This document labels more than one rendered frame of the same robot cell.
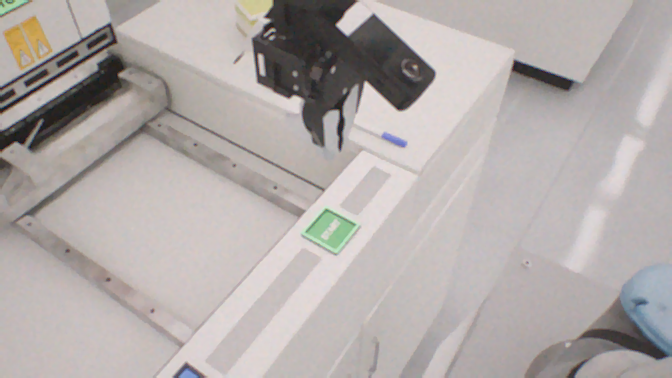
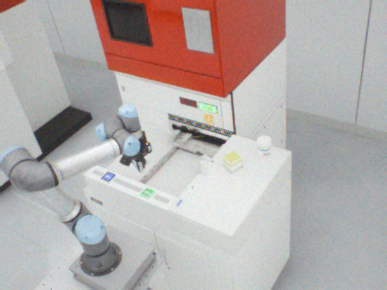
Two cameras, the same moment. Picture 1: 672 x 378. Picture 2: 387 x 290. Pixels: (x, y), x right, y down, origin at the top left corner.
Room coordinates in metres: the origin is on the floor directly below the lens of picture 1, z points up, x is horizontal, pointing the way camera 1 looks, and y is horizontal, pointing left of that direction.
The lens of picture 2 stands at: (0.83, -1.53, 2.46)
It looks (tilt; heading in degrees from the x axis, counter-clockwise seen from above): 39 degrees down; 94
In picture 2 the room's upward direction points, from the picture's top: 9 degrees counter-clockwise
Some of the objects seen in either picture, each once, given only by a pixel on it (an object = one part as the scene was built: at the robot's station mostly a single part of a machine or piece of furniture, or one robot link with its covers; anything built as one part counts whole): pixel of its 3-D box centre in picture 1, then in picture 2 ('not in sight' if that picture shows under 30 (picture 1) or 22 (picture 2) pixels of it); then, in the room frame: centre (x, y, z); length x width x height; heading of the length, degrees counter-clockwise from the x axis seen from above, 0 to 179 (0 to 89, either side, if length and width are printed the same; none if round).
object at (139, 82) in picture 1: (142, 83); not in sight; (0.82, 0.34, 0.89); 0.08 x 0.03 x 0.03; 56
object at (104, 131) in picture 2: not in sight; (111, 130); (0.38, -0.07, 1.40); 0.11 x 0.11 x 0.08; 39
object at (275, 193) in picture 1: (215, 161); not in sight; (0.68, 0.20, 0.84); 0.50 x 0.02 x 0.03; 56
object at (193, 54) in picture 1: (312, 72); (233, 189); (0.86, 0.03, 0.89); 0.62 x 0.35 x 0.14; 56
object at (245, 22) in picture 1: (262, 18); (232, 161); (0.87, 0.12, 1.00); 0.07 x 0.07 x 0.07; 31
